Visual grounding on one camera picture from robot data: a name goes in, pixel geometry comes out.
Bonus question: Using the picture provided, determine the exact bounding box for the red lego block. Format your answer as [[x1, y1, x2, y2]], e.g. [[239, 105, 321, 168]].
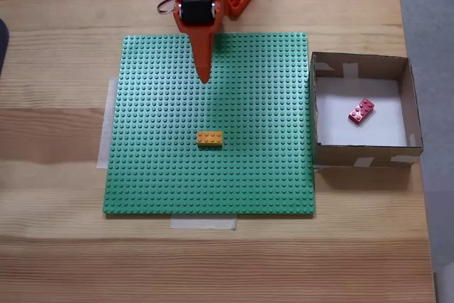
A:
[[346, 97, 376, 127]]

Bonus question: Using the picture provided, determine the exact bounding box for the green lego baseplate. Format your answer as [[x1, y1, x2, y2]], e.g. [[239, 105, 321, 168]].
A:
[[101, 32, 316, 219]]

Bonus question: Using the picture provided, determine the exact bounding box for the yellow lego block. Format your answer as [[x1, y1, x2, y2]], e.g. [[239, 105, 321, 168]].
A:
[[196, 131, 225, 149]]

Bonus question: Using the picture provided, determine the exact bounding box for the brown cardboard box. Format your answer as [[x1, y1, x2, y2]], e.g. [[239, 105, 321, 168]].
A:
[[309, 51, 425, 169]]

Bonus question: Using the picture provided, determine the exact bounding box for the long masking tape strip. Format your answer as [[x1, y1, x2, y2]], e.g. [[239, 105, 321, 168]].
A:
[[96, 76, 120, 170]]

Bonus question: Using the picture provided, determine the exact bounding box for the white paper sheet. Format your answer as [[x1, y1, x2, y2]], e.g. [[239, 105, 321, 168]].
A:
[[314, 77, 408, 148]]

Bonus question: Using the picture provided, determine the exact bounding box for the black rounded object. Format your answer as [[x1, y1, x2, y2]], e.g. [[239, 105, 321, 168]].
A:
[[0, 18, 11, 79]]

